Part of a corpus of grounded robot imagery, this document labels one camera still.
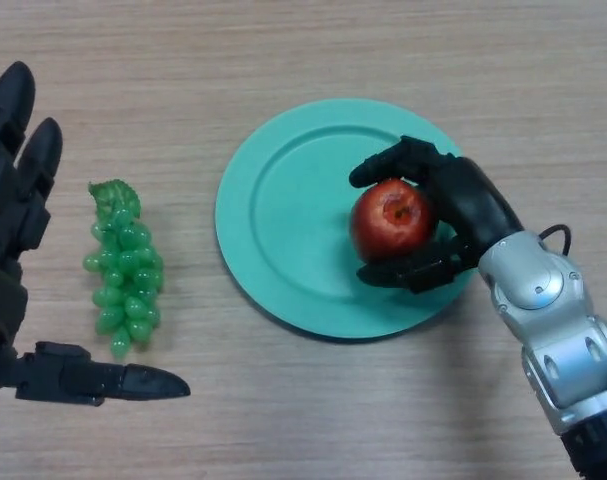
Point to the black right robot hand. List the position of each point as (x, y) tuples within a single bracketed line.
[(473, 200)]

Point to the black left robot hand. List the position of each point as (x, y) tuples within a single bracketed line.
[(8, 210)]

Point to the red apple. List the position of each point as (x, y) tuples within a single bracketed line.
[(393, 220)]

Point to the green round plate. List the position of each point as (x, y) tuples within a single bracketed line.
[(293, 225)]

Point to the green plastic grape bunch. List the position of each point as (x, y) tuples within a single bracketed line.
[(128, 270)]

